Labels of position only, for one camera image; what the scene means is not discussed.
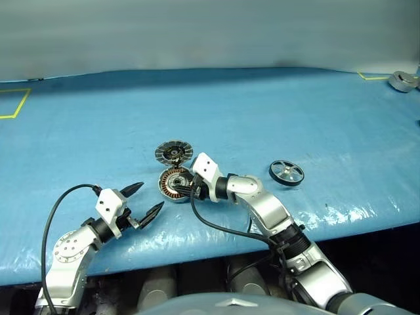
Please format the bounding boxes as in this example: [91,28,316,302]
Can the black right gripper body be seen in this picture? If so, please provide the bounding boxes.
[189,175,211,201]

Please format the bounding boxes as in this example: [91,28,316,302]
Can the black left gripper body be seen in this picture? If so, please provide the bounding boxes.
[117,199,142,234]

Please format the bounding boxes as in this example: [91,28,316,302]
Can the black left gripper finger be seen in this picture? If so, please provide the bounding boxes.
[139,201,165,230]
[118,181,144,199]

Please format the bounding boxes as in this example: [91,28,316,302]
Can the round motor housing copper windings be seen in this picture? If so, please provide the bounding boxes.
[159,166,197,204]

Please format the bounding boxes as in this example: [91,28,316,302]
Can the slotted grey rotor disc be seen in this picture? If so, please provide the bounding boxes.
[154,140,194,167]

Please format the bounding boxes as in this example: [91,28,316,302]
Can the black spoked rotor wheel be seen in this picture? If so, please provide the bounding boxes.
[269,159,305,187]

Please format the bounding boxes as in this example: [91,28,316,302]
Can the grey cylindrical motor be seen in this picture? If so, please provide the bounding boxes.
[388,70,420,94]

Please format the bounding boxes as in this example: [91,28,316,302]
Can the blue plastic table sheet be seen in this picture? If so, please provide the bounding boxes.
[0,67,420,285]

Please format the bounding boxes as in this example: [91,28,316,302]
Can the grey rounded cylinder shape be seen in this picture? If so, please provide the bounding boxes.
[137,267,178,311]
[228,257,268,296]

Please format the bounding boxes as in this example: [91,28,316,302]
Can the grey robot torso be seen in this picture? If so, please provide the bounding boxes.
[134,291,416,315]

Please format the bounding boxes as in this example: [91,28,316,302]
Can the large yellow tape square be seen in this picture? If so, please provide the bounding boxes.
[0,87,33,119]

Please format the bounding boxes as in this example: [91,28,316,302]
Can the small yellow tape corner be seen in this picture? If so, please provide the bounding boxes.
[356,69,391,81]

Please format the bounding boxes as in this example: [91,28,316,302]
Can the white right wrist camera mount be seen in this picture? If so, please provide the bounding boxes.
[192,152,221,201]

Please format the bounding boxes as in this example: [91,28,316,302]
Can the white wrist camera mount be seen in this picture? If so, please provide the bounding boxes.
[94,188,129,238]
[192,152,221,201]

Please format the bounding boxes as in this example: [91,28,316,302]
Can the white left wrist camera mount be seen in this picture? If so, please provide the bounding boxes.
[94,188,129,238]

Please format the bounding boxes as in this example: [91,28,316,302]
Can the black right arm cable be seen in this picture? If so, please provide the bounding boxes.
[190,195,298,296]

